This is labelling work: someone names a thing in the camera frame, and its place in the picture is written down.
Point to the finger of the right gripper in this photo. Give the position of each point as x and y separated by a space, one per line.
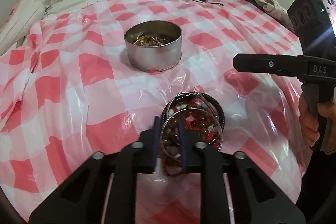
281 65

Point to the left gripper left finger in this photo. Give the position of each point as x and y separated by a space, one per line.
103 189

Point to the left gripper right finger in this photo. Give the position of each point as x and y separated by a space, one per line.
233 187

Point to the silver metal bangle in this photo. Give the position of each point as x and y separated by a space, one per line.
209 128

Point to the right hand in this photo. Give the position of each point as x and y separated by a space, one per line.
309 124

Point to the red white checkered plastic cloth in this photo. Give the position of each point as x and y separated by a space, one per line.
71 91

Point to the round silver metal tin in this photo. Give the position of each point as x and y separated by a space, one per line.
154 46

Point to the black camera box right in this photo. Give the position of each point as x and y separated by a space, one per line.
313 27

